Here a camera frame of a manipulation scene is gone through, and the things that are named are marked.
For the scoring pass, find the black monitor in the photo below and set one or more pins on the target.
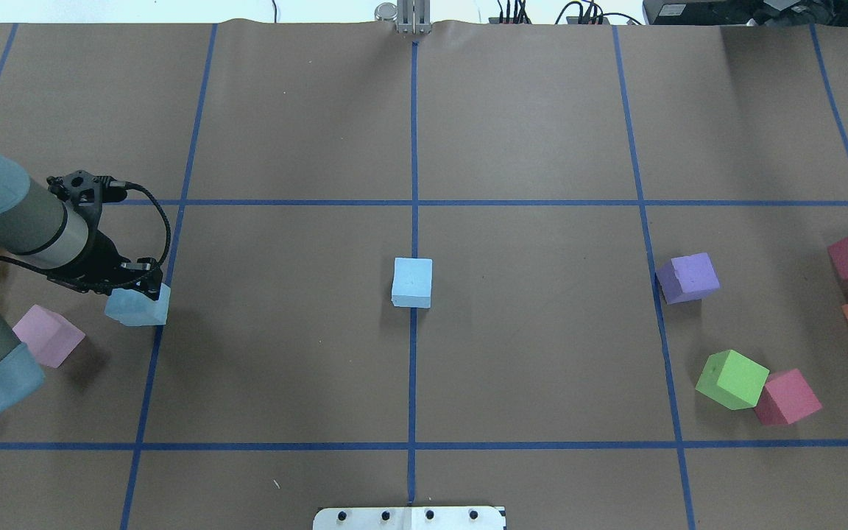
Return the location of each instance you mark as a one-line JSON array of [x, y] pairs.
[[746, 13]]

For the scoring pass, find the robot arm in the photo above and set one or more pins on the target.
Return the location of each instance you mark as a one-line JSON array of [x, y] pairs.
[[53, 231]]

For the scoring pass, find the light pink foam block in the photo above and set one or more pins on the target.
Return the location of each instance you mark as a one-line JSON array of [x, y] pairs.
[[49, 336]]

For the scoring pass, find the white metal base plate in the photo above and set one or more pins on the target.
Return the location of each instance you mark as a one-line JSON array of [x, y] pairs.
[[411, 517]]

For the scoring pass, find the aluminium frame post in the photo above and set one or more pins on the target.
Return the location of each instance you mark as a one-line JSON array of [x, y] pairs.
[[413, 17]]

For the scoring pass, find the light blue foam block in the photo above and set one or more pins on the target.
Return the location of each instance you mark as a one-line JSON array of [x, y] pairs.
[[412, 282], [136, 310]]

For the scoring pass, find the purple foam block right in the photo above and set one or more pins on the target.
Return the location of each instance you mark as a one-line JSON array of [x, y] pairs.
[[687, 278]]

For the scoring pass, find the pink foam block near green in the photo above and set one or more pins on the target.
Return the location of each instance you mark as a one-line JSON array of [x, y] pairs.
[[786, 398]]

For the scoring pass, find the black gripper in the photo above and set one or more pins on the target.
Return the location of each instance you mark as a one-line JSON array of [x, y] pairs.
[[104, 259]]

